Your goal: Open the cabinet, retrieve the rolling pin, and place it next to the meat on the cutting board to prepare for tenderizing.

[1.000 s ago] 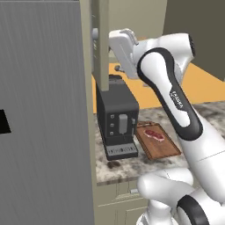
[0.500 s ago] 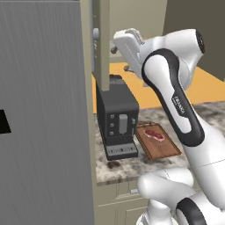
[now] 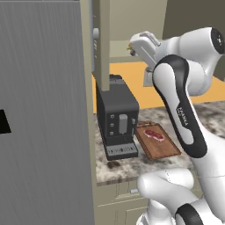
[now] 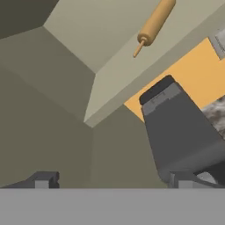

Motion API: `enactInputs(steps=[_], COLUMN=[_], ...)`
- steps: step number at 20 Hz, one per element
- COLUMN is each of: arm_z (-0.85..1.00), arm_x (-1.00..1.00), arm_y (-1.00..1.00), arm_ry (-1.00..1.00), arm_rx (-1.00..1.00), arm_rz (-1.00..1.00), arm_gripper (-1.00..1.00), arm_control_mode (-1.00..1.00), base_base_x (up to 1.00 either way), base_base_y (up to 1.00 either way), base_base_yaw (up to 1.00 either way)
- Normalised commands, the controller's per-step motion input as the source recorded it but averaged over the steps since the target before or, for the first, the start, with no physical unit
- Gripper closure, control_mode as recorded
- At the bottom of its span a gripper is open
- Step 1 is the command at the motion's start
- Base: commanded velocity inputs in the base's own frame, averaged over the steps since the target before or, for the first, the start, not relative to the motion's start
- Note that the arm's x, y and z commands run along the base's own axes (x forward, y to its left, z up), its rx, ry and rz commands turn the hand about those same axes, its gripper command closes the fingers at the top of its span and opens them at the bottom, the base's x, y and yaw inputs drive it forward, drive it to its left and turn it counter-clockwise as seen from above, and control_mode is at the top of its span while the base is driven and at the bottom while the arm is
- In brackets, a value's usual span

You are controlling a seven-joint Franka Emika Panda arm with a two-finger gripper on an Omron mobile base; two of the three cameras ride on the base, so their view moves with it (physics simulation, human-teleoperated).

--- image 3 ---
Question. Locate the black coffee machine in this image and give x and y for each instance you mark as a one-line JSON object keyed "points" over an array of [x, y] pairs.
{"points": [[117, 108]]}

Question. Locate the beige wall cabinet door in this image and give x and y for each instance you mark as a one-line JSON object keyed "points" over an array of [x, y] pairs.
{"points": [[103, 44]]}

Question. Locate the wooden cutting board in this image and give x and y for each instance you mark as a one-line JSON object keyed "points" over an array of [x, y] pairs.
{"points": [[159, 148]]}

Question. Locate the beige base cabinet door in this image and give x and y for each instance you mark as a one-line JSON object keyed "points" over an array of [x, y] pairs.
{"points": [[123, 215]]}

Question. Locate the red raw steak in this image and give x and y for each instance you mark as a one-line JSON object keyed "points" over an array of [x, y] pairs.
{"points": [[153, 134]]}

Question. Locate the beige drawer front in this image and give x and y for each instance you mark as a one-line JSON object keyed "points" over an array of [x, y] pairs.
{"points": [[117, 192]]}

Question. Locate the beige fridge housing panel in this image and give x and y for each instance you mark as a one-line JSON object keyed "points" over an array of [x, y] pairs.
{"points": [[88, 88]]}

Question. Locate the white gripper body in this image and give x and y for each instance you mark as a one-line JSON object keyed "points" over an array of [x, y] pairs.
{"points": [[144, 44]]}

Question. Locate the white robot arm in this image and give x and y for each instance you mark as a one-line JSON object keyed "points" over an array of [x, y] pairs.
{"points": [[202, 152]]}

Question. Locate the grey fridge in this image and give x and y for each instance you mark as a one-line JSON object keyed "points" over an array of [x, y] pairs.
{"points": [[44, 117]]}

